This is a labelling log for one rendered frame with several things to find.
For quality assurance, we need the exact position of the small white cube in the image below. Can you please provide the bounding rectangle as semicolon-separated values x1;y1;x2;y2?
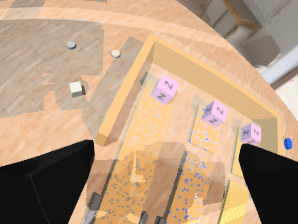
69;81;82;97

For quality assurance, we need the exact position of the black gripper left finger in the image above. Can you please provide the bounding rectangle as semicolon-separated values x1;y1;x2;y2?
0;139;96;224

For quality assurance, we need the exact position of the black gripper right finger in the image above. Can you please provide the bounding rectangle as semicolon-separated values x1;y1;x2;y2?
238;144;298;224

